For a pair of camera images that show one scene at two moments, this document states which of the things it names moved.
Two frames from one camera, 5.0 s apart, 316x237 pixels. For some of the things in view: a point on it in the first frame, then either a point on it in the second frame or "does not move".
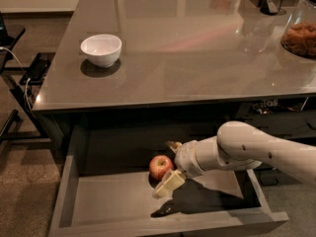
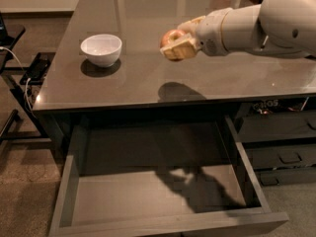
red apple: x=160 y=166 → x=172 y=38
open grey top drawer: x=106 y=188 does not move
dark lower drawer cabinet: x=290 y=117 does not move
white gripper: x=186 y=159 → x=209 y=34
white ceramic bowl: x=103 y=49 does not move
